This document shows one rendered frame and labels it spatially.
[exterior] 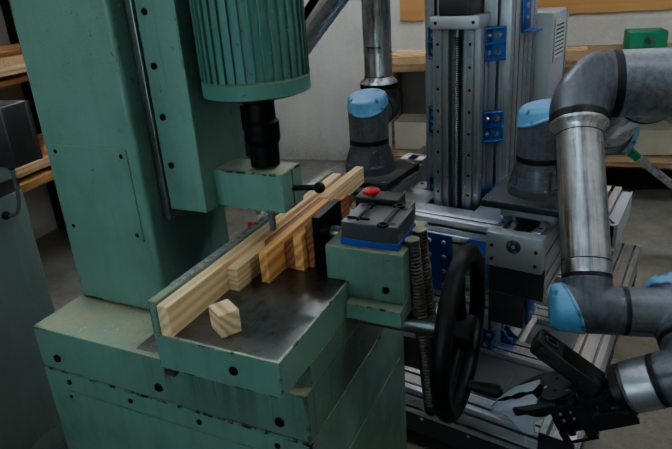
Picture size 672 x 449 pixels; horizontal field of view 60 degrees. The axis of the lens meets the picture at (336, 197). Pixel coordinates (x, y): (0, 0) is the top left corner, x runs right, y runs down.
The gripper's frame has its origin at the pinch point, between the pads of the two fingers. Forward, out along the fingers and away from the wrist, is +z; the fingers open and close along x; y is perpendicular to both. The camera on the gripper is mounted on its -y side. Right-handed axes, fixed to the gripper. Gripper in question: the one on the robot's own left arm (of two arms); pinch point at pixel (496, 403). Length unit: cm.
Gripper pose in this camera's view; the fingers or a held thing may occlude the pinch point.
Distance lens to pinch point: 104.8
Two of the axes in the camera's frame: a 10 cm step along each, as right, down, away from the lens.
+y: 5.1, 8.5, 1.0
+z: -7.5, 3.9, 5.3
